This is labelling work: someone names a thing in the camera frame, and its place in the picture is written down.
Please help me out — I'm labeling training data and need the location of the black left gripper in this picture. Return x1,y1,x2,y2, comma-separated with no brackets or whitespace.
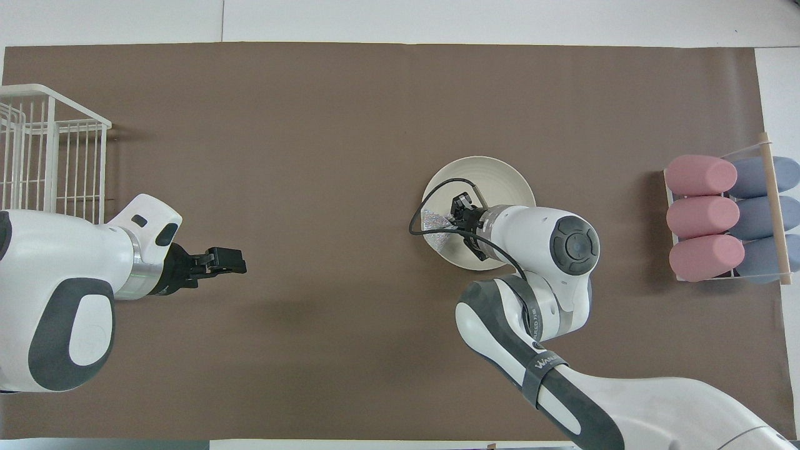
150,242,248,297

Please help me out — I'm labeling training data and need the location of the pink plastic cup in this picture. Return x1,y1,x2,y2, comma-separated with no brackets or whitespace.
664,155,739,198
666,196,741,240
669,234,746,283

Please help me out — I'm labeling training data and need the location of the cream round plate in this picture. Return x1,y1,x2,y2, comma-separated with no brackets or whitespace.
421,156,538,271

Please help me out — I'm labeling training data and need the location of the white wire dish rack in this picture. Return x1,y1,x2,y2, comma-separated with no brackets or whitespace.
0,84,113,226

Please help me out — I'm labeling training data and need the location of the cup holder rack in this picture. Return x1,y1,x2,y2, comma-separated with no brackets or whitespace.
662,132,796,287

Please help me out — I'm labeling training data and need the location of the blue plastic cup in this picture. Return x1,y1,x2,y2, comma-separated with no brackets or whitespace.
728,156,800,199
734,234,800,286
728,196,800,241

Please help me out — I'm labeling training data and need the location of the brown table mat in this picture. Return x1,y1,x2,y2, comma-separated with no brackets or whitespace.
0,42,783,442

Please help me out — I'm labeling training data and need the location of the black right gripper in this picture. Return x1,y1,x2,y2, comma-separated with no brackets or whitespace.
445,194,496,263

